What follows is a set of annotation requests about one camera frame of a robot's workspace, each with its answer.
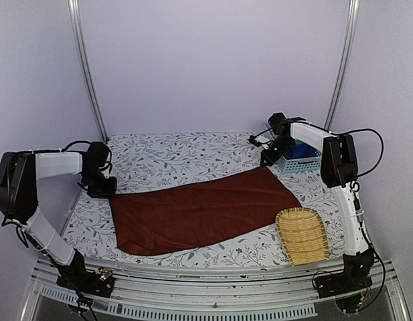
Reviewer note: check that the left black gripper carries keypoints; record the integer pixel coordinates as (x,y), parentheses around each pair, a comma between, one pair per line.
(107,193)

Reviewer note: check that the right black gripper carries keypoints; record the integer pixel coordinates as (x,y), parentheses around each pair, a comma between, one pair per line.
(272,159)

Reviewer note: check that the blue towel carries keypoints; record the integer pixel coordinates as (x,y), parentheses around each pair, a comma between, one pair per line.
(303,151)

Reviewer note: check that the brown towel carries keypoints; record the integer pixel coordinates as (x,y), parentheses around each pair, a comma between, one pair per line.
(199,214)

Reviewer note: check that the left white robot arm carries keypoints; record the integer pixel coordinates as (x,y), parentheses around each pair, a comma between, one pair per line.
(19,174)

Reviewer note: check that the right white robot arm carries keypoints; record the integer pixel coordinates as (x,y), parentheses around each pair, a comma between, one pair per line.
(339,172)

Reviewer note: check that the light blue plastic basket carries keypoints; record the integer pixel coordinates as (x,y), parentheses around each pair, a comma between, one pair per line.
(288,164)

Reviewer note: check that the yellow bamboo tray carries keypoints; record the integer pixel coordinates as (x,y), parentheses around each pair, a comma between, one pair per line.
(303,235)

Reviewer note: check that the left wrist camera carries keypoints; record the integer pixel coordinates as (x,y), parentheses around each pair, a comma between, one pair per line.
(99,157)

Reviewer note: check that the aluminium front rail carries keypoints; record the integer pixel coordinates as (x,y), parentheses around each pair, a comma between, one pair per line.
(149,292)

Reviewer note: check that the left aluminium frame post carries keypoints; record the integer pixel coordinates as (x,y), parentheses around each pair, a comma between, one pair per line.
(76,22)

